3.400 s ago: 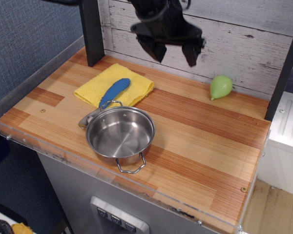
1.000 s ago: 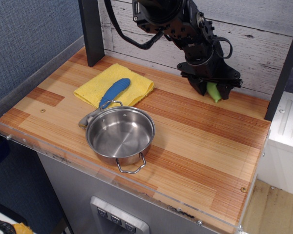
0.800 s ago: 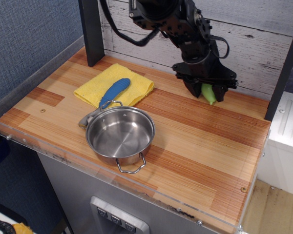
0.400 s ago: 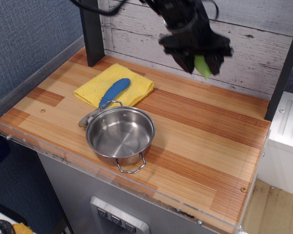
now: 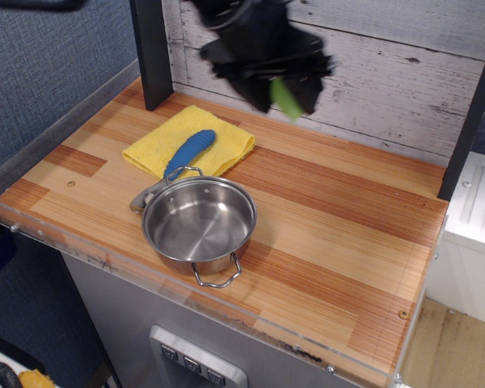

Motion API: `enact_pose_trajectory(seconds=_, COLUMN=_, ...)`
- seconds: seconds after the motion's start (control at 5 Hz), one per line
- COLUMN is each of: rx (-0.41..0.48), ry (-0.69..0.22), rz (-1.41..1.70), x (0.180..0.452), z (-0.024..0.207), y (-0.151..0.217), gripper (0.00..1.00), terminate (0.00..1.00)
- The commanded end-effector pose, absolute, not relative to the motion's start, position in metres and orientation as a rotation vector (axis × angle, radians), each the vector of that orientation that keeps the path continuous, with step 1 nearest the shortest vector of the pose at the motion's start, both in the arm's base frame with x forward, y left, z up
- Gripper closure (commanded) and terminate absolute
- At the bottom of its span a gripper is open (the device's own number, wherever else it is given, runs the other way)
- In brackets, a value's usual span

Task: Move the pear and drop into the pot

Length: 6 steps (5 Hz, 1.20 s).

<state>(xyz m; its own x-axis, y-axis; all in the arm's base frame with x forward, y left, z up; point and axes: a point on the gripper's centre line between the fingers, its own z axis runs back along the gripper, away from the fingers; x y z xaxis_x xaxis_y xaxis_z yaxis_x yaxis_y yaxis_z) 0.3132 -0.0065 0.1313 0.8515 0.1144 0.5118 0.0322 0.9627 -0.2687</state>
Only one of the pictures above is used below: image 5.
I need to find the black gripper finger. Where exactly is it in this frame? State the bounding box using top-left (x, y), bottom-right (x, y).
top-left (284, 77), bottom-right (323, 116)
top-left (227, 77), bottom-right (272, 113)

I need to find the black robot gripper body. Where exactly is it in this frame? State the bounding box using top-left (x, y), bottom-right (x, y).
top-left (193, 1), bottom-right (335, 81)

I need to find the green plastic pear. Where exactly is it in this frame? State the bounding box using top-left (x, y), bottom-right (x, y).
top-left (269, 78), bottom-right (304, 123)

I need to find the stainless steel pot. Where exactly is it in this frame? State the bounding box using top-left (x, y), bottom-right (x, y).
top-left (130, 166), bottom-right (258, 289)

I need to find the yellow folded cloth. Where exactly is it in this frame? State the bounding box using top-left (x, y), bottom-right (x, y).
top-left (122, 106), bottom-right (255, 179)

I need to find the white ribbed appliance top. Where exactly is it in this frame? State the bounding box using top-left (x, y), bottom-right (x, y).
top-left (445, 152), bottom-right (485, 244)

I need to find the stainless steel cabinet front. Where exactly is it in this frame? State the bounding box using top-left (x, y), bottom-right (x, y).
top-left (63, 255), bottom-right (353, 387)

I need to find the silver dispenser button panel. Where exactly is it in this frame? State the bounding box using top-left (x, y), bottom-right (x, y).
top-left (149, 325), bottom-right (249, 387)

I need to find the yellow object bottom left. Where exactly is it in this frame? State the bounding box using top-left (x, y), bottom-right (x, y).
top-left (19, 369), bottom-right (56, 388)

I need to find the blue handled metal utensil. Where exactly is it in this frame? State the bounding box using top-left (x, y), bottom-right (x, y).
top-left (130, 129), bottom-right (216, 214)

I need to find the black right vertical post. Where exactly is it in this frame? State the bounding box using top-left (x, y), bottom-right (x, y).
top-left (437, 63), bottom-right (485, 201)

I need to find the clear acrylic guard rail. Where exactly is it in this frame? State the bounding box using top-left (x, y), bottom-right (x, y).
top-left (0, 63), bottom-right (447, 387)

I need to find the black corrugated hose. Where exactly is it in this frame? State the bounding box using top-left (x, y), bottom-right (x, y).
top-left (0, 361), bottom-right (22, 388)

